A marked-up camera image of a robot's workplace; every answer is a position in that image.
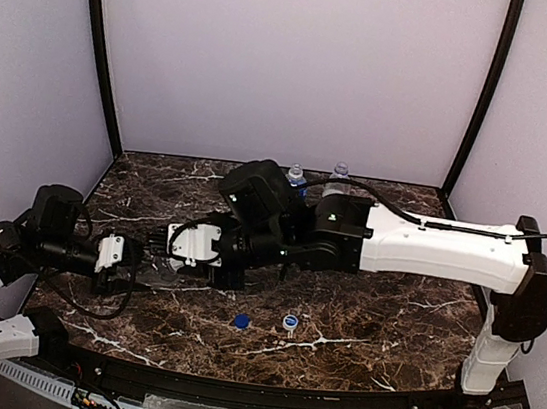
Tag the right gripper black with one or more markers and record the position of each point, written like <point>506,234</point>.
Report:
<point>223,265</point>

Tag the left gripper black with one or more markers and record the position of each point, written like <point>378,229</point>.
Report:
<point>127,258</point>

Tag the blue Pepsi bottle cap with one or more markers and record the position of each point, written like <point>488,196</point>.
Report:
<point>242,321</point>

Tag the small clear bottle white cap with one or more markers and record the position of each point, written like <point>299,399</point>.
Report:
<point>159,272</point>

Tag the white blue bottle cap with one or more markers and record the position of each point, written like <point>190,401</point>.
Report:
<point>290,322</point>

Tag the Pocari Sweat bottle blue label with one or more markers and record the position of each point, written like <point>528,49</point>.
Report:
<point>295,176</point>

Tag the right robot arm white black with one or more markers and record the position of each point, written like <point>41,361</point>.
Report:
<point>268,222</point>

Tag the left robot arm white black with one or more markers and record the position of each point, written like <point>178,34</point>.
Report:
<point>43,239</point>

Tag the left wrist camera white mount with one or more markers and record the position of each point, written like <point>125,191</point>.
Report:
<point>110,252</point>

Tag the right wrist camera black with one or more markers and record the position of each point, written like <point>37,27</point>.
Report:
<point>194,246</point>

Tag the small circuit board with wires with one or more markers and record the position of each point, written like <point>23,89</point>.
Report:
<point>81,399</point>

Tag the black table front rail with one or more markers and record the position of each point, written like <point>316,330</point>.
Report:
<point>136,380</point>

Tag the black left corner post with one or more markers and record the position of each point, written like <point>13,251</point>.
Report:
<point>103,76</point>

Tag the black corner post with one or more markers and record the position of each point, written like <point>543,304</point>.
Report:
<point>485,98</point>
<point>103,76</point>

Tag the black right corner post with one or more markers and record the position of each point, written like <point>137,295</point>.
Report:
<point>485,98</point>

